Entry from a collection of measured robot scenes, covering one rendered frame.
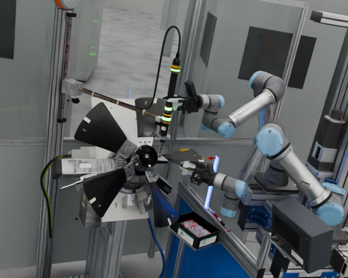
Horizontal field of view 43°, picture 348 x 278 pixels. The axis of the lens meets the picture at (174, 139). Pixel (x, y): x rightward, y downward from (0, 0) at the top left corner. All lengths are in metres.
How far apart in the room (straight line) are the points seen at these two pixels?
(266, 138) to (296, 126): 3.10
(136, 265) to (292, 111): 2.51
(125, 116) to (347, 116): 1.19
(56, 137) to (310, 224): 1.53
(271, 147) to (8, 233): 1.86
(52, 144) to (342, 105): 1.62
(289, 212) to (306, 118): 3.22
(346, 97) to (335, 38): 2.56
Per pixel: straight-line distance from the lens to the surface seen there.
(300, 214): 1.92
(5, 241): 3.16
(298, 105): 5.01
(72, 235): 3.23
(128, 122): 2.52
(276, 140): 1.98
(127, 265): 3.46
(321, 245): 1.88
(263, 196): 2.65
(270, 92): 2.37
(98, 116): 2.19
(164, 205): 2.23
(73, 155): 2.28
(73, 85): 2.49
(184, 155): 2.37
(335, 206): 2.08
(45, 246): 3.03
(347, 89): 2.45
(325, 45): 4.95
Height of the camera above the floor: 2.07
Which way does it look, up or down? 20 degrees down
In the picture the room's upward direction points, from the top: 10 degrees clockwise
